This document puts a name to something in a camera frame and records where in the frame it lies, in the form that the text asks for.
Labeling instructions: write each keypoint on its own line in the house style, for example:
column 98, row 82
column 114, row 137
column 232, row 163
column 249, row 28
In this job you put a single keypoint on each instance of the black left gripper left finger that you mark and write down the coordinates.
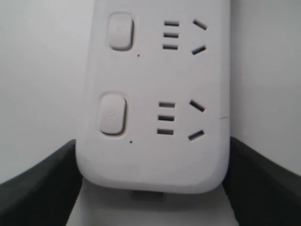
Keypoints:
column 45, row 194

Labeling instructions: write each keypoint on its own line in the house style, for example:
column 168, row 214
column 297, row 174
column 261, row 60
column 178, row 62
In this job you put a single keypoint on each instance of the white five-outlet power strip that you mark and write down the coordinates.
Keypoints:
column 156, row 103

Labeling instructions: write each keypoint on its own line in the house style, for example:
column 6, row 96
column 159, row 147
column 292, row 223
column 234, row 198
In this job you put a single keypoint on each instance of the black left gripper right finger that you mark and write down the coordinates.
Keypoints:
column 261, row 192

